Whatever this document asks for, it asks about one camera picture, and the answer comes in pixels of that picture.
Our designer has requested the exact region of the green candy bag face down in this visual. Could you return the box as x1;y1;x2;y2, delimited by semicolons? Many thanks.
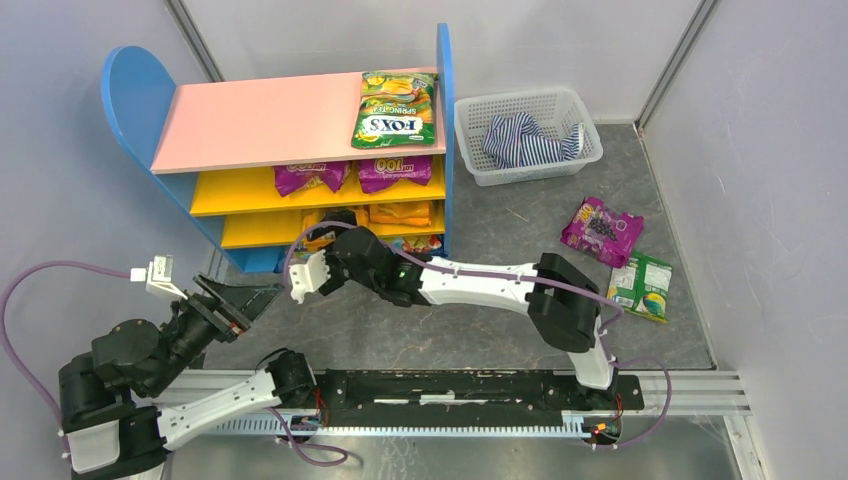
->
607;251;673;323

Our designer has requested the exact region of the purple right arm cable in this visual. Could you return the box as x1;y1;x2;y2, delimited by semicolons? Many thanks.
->
281;221;673;452

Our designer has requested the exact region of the white plastic mesh basket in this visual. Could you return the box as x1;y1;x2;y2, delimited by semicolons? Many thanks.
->
454;87;603;187

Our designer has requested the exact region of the blue Blendy bag on shelf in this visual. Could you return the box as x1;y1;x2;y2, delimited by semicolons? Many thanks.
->
388;234;446;257

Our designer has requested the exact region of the purple grape candy bag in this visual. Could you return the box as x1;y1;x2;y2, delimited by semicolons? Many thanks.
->
560;196;644;268

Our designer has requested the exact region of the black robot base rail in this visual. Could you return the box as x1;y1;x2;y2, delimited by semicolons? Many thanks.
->
172;368;654;439

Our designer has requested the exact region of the blue Blendy candy bag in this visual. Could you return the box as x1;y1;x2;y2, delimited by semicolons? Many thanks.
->
273;246;312;274

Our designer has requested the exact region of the orange candy bag on shelf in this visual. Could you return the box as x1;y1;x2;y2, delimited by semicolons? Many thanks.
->
368;200;435;227

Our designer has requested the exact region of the purple 100 candy bag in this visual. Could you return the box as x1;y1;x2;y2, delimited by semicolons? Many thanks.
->
273;162;350;197

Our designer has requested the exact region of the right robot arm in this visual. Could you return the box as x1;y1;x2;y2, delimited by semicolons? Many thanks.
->
306;223;615;390

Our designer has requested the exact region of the green Fox's candy bag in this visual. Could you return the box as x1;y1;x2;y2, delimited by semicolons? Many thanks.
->
351;70;438;149

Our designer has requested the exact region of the orange mango candy bag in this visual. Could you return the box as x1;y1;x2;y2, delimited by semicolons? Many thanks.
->
302;206;369;252

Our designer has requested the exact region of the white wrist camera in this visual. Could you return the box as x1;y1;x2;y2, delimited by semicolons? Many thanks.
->
288;250;331;304
129;254;188;301

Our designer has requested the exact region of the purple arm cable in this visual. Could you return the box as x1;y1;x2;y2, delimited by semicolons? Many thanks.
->
281;221;673;452
0;260;349;468

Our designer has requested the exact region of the blue pink yellow shelf unit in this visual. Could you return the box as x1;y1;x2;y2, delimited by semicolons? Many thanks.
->
100;23;455;273

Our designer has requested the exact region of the blue white striped cloth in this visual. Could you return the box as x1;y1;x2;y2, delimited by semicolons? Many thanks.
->
482;113;587;169

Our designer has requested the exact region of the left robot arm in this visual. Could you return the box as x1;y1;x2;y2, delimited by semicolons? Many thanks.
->
58;274;316;479

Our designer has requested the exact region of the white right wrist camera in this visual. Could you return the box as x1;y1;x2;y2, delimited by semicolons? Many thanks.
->
288;250;331;304

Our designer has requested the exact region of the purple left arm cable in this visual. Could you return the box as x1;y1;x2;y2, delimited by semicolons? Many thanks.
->
0;260;349;468

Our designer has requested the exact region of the purple 100 bag on shelf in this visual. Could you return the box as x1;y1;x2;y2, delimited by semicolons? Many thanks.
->
358;155;432;194

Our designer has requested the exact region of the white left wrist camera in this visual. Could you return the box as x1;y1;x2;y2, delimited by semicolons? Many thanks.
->
129;254;188;301

